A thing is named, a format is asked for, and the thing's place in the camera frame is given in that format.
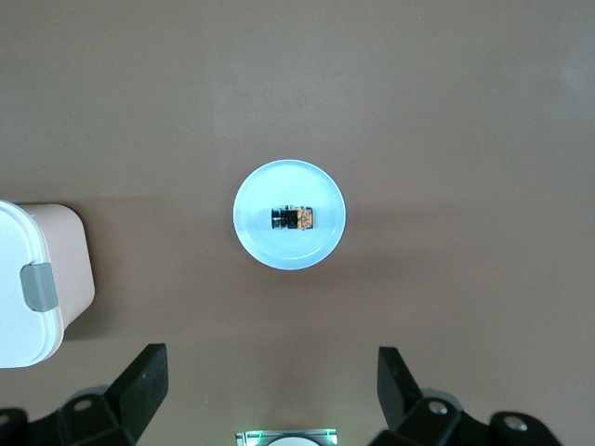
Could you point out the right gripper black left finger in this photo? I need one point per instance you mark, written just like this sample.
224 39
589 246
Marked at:
135 395

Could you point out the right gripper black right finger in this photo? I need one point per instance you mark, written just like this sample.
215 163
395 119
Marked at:
400 399

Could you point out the white lidded box grey latches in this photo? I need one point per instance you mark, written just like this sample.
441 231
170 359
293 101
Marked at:
60 241

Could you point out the light blue round plate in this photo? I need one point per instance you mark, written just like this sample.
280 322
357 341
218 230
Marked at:
260 209

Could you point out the orange and black switch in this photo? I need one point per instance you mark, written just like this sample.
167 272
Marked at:
304 218

